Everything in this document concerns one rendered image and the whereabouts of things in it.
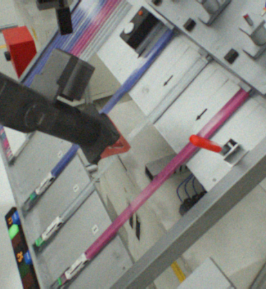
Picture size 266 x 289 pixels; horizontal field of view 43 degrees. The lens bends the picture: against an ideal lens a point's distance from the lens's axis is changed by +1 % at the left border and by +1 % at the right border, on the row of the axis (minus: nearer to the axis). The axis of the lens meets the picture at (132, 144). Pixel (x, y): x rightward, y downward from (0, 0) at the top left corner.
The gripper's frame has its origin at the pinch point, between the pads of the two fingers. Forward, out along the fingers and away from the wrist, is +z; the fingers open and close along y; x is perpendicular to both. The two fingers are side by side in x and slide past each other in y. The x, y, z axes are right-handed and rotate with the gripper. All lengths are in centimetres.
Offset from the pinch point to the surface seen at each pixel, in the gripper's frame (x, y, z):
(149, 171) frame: 10.8, 12.5, 29.4
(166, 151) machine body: 5.9, 19.8, 39.2
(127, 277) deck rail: 12.6, -19.9, -0.6
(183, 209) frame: 9.4, -2.8, 30.8
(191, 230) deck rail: -0.8, -21.1, 1.3
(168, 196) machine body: 11.9, 4.6, 33.2
